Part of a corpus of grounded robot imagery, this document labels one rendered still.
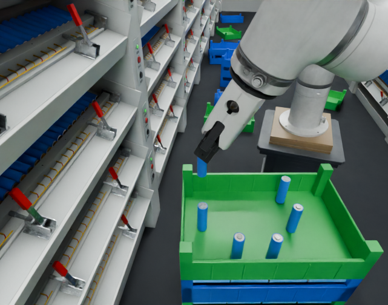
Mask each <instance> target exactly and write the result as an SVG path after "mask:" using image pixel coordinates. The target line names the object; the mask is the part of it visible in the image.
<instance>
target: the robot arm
mask: <svg viewBox="0 0 388 305"><path fill-rule="evenodd" d="M387 69H388V0H263V2H262V3H261V5H260V7H259V8H258V10H257V12H256V14H255V16H254V18H253V19H252V21H251V23H250V25H249V27H248V29H247V30H246V32H245V34H244V36H243V37H242V39H241V41H240V43H239V44H238V46H237V48H236V49H235V50H234V52H233V55H232V57H231V66H230V69H229V72H230V74H231V77H232V79H231V81H230V83H229V84H228V86H227V87H226V89H225V90H224V92H223V94H222V95H221V97H220V99H219V100H218V102H217V103H216V105H215V107H214V108H213V110H212V111H211V113H210V115H209V117H208V118H207V120H206V122H205V124H204V126H203V128H202V134H205V136H204V138H203V139H202V140H201V141H200V143H199V144H198V146H197V148H196V149H195V151H194V154H195V155H196V156H197V157H199V158H200V159H201V160H203V161H204V162H205V163H209V162H210V160H211V159H212V158H213V156H214V155H216V153H217V152H218V150H219V149H220V148H221V149H222V150H226V149H228V148H229V147H230V146H231V144H232V143H233V141H234V140H235V139H236V138H237V137H238V135H239V134H240V133H241V132H242V131H243V129H244V128H245V126H246V125H247V124H248V122H249V121H250V120H251V118H252V117H253V115H254V114H255V113H256V112H257V111H258V109H259V108H260V107H261V106H262V104H263V102H264V101H265V100H271V99H275V98H276V97H277V96H279V95H282V94H284V93H285V92H286V90H287V89H288V88H289V87H290V86H291V84H292V83H293V82H294V80H296V78H297V83H296V86H295V91H294V96H293V99H292V104H291V109H290V110H287V111H285V112H283V113H282V114H281V115H280V118H279V123H280V125H281V127H282V128H283V129H284V130H286V131H287V132H289V133H291V134H294V135H296V136H302V137H317V136H320V135H322V134H324V133H325V132H326V131H327V129H328V126H329V124H328V122H327V120H326V117H323V115H322V114H323V110H324V107H325V104H326V101H327V97H328V95H329V92H330V88H331V85H332V82H333V79H334V76H335V75H337V76H339V77H342V78H344V79H347V80H350V81H354V82H366V81H368V80H372V79H374V78H376V77H378V76H379V75H381V74H383V73H384V72H385V71H386V70H387Z"/></svg>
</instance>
